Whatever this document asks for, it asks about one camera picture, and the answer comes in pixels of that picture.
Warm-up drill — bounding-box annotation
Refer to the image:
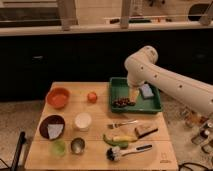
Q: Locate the black stand left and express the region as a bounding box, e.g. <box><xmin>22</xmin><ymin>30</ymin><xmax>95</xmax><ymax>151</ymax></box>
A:
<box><xmin>10</xmin><ymin>131</ymin><xmax>26</xmax><ymax>171</ymax></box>

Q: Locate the dark brown bowl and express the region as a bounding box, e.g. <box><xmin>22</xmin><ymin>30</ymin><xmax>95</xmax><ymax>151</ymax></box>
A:
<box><xmin>39</xmin><ymin>115</ymin><xmax>65</xmax><ymax>140</ymax></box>

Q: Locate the small metal cup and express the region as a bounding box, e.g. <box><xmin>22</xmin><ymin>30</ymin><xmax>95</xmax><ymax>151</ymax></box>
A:
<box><xmin>71</xmin><ymin>137</ymin><xmax>85</xmax><ymax>154</ymax></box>

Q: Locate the green pepper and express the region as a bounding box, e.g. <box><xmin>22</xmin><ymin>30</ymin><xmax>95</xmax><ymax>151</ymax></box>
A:
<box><xmin>103</xmin><ymin>134</ymin><xmax>129</xmax><ymax>149</ymax></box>

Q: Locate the blue sponge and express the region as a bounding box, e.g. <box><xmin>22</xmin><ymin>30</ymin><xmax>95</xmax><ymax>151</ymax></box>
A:
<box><xmin>139</xmin><ymin>84</ymin><xmax>154</xmax><ymax>99</ymax></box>

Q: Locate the red apple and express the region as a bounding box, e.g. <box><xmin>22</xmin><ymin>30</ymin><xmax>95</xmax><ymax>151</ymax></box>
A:
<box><xmin>87</xmin><ymin>92</ymin><xmax>98</xmax><ymax>103</ymax></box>

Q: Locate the grey cloth in bowl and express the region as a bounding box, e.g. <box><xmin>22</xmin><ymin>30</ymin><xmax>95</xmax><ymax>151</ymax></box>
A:
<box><xmin>47</xmin><ymin>124</ymin><xmax>64</xmax><ymax>139</ymax></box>

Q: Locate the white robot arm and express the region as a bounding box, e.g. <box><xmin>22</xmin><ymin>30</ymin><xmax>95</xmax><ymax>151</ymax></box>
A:
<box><xmin>124</xmin><ymin>46</ymin><xmax>213</xmax><ymax>116</ymax></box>

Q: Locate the white paper cup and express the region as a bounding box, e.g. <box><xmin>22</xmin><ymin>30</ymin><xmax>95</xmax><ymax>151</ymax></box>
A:
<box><xmin>73</xmin><ymin>113</ymin><xmax>92</xmax><ymax>131</ymax></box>

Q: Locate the orange bowl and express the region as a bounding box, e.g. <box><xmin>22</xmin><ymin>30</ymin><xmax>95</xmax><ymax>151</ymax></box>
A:
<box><xmin>45</xmin><ymin>87</ymin><xmax>70</xmax><ymax>109</ymax></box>

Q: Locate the yellow banana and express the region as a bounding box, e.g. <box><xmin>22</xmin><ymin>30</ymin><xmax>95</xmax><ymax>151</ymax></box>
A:
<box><xmin>112</xmin><ymin>135</ymin><xmax>138</xmax><ymax>142</ymax></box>

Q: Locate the green plastic cup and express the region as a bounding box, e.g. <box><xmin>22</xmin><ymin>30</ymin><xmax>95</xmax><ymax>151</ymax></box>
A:
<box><xmin>50</xmin><ymin>139</ymin><xmax>66</xmax><ymax>156</ymax></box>

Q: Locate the silver fork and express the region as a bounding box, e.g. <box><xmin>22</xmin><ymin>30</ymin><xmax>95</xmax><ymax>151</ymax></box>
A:
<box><xmin>107</xmin><ymin>120</ymin><xmax>138</xmax><ymax>129</ymax></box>

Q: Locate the green plastic tray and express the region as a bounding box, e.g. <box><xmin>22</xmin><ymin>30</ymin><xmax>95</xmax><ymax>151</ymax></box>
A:
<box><xmin>109</xmin><ymin>77</ymin><xmax>162</xmax><ymax>114</ymax></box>

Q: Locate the wooden scrub brush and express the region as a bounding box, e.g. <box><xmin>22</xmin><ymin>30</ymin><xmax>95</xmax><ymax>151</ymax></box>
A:
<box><xmin>135</xmin><ymin>124</ymin><xmax>158</xmax><ymax>139</ymax></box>

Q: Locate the bunch of red grapes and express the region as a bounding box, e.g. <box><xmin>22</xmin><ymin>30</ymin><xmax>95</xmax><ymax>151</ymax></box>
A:
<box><xmin>112</xmin><ymin>98</ymin><xmax>135</xmax><ymax>108</ymax></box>

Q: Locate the spice bottle rack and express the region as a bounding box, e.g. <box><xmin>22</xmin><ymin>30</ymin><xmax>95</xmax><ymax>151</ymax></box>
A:
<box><xmin>181</xmin><ymin>109</ymin><xmax>213</xmax><ymax>156</ymax></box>

